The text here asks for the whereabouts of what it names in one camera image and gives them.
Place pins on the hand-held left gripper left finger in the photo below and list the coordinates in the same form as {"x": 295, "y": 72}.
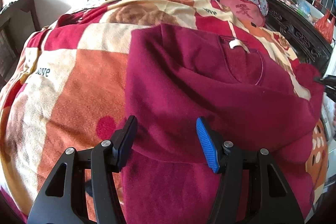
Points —
{"x": 126, "y": 144}

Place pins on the red plastic bag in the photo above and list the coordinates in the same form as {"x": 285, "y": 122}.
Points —
{"x": 325, "y": 26}

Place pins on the dark wooden cabinet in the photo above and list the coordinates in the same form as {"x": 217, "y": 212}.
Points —
{"x": 15, "y": 29}

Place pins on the red orange printed blanket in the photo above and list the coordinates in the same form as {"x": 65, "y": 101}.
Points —
{"x": 78, "y": 82}

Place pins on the clear plastic bag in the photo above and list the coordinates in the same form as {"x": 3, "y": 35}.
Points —
{"x": 302, "y": 3}

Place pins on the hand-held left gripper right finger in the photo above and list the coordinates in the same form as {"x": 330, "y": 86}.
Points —
{"x": 207, "y": 145}

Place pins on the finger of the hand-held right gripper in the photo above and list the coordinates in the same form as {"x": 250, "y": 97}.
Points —
{"x": 328, "y": 81}

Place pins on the red heart-shaped cushion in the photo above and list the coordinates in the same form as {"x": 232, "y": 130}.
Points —
{"x": 241, "y": 7}

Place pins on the maroon fleece hoodie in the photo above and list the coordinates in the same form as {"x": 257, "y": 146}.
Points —
{"x": 197, "y": 82}

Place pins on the dark carved wooden furniture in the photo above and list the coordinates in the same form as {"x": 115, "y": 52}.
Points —
{"x": 296, "y": 29}

